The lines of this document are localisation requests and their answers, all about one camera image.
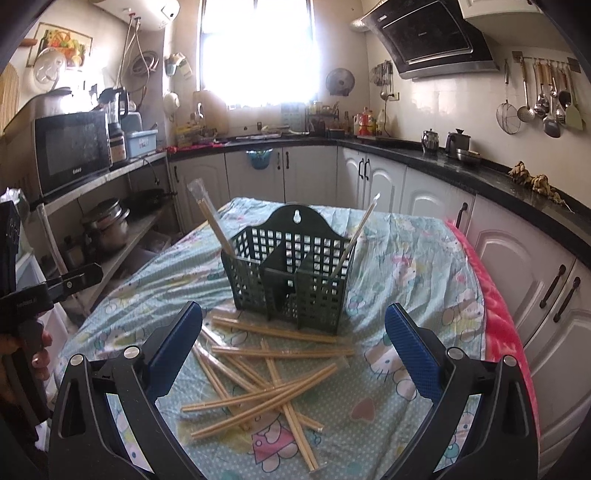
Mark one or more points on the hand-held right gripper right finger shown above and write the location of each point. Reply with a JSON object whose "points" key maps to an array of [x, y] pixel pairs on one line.
{"points": [[415, 355]]}

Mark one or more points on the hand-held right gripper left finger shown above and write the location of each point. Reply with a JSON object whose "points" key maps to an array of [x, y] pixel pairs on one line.
{"points": [[171, 350]]}

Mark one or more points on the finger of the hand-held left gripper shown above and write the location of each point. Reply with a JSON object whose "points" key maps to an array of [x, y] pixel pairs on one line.
{"points": [[74, 279]]}

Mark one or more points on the pile of chopsticks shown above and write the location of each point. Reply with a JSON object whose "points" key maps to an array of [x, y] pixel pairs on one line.
{"points": [[277, 353]]}

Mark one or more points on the bamboo chopstick pair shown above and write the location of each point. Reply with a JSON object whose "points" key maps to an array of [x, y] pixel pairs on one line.
{"points": [[353, 240], [210, 219]]}

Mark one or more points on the dark green utensil basket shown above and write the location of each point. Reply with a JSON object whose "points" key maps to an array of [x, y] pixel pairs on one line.
{"points": [[286, 286]]}

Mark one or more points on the person's left hand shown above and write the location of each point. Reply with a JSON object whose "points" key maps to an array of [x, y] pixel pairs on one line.
{"points": [[42, 353]]}

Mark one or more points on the steel cooking pot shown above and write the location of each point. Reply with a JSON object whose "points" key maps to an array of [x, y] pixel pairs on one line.
{"points": [[106, 230]]}

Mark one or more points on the red blanket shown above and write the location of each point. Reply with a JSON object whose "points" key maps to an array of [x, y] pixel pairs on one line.
{"points": [[501, 323]]}

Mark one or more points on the cartoon cat printed tablecloth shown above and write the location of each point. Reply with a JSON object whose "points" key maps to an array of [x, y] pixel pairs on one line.
{"points": [[401, 258]]}

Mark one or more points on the black wok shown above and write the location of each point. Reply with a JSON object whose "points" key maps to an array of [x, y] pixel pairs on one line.
{"points": [[147, 198]]}

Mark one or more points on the black microwave oven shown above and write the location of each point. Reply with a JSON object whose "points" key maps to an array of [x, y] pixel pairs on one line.
{"points": [[74, 147]]}

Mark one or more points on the grey storage shelf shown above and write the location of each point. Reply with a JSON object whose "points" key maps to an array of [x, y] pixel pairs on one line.
{"points": [[134, 161]]}

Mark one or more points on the black blender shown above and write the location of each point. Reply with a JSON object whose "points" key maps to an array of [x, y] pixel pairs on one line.
{"points": [[116, 143]]}

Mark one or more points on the light blue plastic box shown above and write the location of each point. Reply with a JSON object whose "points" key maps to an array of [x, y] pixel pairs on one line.
{"points": [[141, 143]]}

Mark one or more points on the white lower kitchen cabinets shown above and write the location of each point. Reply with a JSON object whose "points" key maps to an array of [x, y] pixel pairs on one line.
{"points": [[392, 189]]}

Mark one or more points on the white kitchen cabinets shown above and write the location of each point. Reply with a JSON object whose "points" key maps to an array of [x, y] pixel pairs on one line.
{"points": [[498, 7], [392, 189]]}

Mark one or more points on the red cloth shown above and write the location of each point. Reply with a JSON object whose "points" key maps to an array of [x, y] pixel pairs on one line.
{"points": [[194, 146]]}

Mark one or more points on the black kitchen countertop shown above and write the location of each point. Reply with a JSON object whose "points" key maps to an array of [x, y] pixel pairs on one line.
{"points": [[485, 177]]}

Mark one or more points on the bamboo mat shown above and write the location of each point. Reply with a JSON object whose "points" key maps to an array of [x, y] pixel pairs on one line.
{"points": [[10, 97]]}

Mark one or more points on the white round hanging container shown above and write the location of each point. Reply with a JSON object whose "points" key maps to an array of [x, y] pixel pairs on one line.
{"points": [[171, 105]]}

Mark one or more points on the steel bowl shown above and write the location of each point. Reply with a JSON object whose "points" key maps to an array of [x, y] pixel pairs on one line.
{"points": [[468, 158]]}

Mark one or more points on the ginger root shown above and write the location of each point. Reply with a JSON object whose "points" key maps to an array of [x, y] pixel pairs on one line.
{"points": [[519, 173], [545, 187]]}

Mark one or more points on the blue hanging bin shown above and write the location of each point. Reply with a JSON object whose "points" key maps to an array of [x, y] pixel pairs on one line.
{"points": [[258, 159]]}

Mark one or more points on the white fan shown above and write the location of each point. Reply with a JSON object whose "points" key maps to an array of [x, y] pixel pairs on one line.
{"points": [[48, 69]]}

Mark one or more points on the steel teapot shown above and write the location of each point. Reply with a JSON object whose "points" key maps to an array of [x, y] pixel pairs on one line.
{"points": [[430, 142]]}

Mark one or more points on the black kettle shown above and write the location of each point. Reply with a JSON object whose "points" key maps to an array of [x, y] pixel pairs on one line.
{"points": [[457, 143]]}

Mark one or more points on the beige plastic jug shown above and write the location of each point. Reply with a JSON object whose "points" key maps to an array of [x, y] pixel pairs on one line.
{"points": [[210, 110]]}

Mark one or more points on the white plastic bottle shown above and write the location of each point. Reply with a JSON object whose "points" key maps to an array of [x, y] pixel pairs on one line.
{"points": [[382, 123]]}

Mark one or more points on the red label oil bottle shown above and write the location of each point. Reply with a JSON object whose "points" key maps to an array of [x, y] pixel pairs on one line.
{"points": [[361, 123]]}

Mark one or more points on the black spice rack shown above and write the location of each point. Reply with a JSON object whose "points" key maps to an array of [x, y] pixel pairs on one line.
{"points": [[318, 122]]}

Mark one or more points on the teal box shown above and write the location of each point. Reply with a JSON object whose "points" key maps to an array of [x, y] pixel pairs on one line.
{"points": [[292, 116]]}

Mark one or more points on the white water heater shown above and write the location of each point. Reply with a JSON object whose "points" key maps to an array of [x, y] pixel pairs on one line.
{"points": [[147, 11]]}

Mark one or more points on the hanging kitchen tools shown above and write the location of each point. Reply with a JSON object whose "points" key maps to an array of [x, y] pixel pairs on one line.
{"points": [[382, 76]]}

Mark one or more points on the pale green spatula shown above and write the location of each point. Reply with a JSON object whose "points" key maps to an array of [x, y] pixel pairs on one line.
{"points": [[575, 119]]}

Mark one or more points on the kitchen window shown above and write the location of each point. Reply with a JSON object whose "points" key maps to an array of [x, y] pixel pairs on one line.
{"points": [[258, 55]]}

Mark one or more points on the dark serving spoon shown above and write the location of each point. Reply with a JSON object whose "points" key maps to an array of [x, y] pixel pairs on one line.
{"points": [[564, 98]]}

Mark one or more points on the black range hood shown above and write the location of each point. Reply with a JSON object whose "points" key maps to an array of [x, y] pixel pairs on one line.
{"points": [[429, 37]]}

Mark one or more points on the white upper kitchen cabinets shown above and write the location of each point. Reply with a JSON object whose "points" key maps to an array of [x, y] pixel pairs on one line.
{"points": [[498, 7]]}

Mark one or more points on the fruit wall picture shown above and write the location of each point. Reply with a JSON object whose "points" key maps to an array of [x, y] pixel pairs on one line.
{"points": [[60, 44]]}

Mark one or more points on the green wall holder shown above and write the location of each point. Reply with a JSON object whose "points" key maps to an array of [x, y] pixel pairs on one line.
{"points": [[178, 64]]}

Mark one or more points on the small dark wall fan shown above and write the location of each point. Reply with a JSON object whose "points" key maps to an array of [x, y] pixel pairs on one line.
{"points": [[340, 82]]}

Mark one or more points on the metal utensil rail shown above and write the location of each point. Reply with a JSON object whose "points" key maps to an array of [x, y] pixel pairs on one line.
{"points": [[517, 57]]}

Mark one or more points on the silver exhaust duct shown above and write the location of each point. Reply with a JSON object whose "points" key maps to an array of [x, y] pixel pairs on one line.
{"points": [[358, 18]]}

